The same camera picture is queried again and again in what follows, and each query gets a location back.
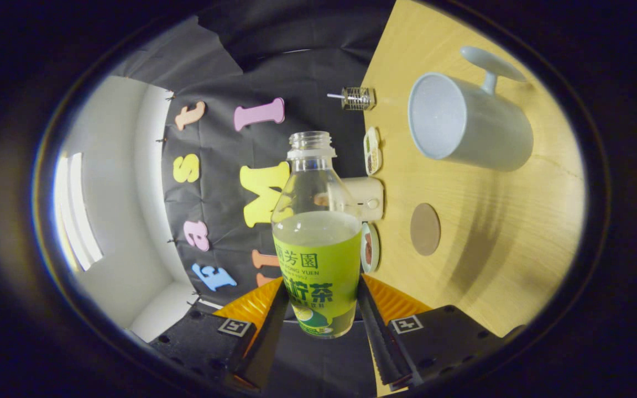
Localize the wooden table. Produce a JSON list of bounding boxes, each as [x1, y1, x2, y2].
[[360, 0, 586, 397]]

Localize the white toaster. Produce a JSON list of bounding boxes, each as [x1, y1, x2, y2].
[[327, 177, 385, 223]]

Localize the pale green plate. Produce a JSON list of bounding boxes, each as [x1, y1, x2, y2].
[[361, 222, 380, 274]]

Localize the brown round coaster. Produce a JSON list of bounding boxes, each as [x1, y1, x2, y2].
[[410, 203, 441, 256]]

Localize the pale grey cup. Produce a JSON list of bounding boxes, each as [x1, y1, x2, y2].
[[408, 46, 534, 172]]

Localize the white divided snack tray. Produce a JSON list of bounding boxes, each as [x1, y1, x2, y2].
[[363, 127, 383, 175]]

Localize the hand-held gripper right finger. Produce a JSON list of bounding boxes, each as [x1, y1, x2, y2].
[[356, 274, 526, 387]]

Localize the black backdrop cloth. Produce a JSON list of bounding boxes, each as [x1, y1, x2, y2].
[[111, 0, 396, 398]]

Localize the green juice bottle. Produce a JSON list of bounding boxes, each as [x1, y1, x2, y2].
[[271, 131, 363, 339]]

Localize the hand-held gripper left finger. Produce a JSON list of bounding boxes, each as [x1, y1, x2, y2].
[[150, 276, 291, 390]]

